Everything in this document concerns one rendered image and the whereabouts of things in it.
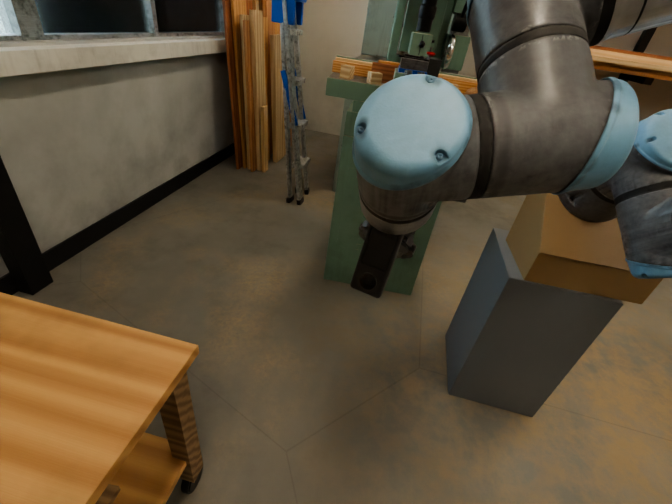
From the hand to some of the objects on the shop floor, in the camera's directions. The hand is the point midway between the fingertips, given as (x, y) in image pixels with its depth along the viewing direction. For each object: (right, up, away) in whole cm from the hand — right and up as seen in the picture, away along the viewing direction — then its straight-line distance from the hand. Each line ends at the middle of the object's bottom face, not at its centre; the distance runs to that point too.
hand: (385, 253), depth 62 cm
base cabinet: (+10, -2, +134) cm, 134 cm away
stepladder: (-43, +41, +184) cm, 193 cm away
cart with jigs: (-79, -69, +15) cm, 106 cm away
